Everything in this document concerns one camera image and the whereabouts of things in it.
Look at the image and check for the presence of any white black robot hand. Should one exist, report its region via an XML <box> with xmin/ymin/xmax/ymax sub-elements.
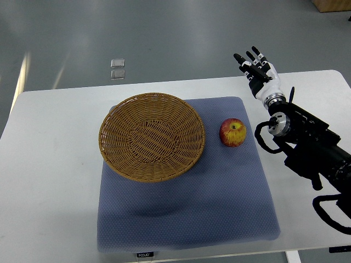
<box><xmin>233</xmin><ymin>46</ymin><xmax>286</xmax><ymax>109</ymax></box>

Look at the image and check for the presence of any red yellow apple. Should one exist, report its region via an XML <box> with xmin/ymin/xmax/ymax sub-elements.
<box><xmin>219</xmin><ymin>118</ymin><xmax>247</xmax><ymax>147</ymax></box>

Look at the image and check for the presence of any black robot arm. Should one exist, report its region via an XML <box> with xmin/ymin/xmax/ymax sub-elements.
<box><xmin>265</xmin><ymin>93</ymin><xmax>350</xmax><ymax>195</ymax></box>

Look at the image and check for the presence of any woven wicker basket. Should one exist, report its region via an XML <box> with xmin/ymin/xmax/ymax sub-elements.
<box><xmin>98</xmin><ymin>93</ymin><xmax>206</xmax><ymax>183</ymax></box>

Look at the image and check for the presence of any wooden box corner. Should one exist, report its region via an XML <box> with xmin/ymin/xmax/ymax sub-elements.
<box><xmin>312</xmin><ymin>0</ymin><xmax>350</xmax><ymax>13</ymax></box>

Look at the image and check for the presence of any blue fabric mat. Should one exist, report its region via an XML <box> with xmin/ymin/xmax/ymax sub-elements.
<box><xmin>97</xmin><ymin>96</ymin><xmax>280</xmax><ymax>253</ymax></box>

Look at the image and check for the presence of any upper metal floor plate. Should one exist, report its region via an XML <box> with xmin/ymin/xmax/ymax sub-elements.
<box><xmin>110</xmin><ymin>59</ymin><xmax>125</xmax><ymax>68</ymax></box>

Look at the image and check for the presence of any metal floor plate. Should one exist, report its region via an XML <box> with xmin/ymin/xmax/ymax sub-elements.
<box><xmin>110</xmin><ymin>69</ymin><xmax>125</xmax><ymax>80</ymax></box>
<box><xmin>110</xmin><ymin>59</ymin><xmax>125</xmax><ymax>68</ymax></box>

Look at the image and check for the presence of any lower metal floor plate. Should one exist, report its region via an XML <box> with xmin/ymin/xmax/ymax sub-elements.
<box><xmin>110</xmin><ymin>69</ymin><xmax>125</xmax><ymax>80</ymax></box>

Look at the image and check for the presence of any white table leg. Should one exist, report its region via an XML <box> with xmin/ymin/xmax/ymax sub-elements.
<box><xmin>285</xmin><ymin>250</ymin><xmax>302</xmax><ymax>263</ymax></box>

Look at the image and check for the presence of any black table label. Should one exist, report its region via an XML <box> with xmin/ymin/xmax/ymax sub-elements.
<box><xmin>137</xmin><ymin>251</ymin><xmax>154</xmax><ymax>258</ymax></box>

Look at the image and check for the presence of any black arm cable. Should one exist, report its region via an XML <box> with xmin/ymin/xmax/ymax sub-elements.
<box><xmin>312</xmin><ymin>193</ymin><xmax>351</xmax><ymax>234</ymax></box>

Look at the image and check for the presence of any black table bracket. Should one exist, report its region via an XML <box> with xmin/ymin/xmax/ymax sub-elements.
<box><xmin>329</xmin><ymin>245</ymin><xmax>351</xmax><ymax>253</ymax></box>

